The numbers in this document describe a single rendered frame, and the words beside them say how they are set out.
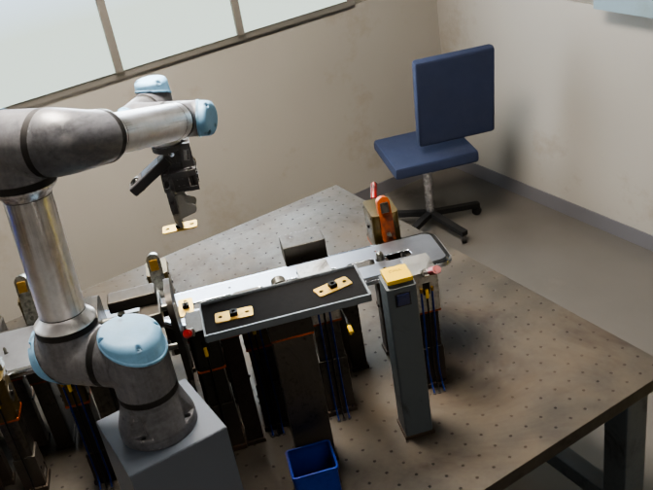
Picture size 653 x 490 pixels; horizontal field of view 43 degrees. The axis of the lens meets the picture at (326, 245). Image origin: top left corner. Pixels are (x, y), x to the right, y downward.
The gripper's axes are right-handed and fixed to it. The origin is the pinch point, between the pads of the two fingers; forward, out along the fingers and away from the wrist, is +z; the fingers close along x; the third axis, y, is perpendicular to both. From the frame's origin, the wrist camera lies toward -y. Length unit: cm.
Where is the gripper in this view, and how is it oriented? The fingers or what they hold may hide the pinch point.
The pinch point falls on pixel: (178, 221)
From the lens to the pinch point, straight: 204.0
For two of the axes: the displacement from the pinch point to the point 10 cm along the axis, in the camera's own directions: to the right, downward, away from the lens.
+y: 9.7, -2.1, 0.9
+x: -1.8, -4.6, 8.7
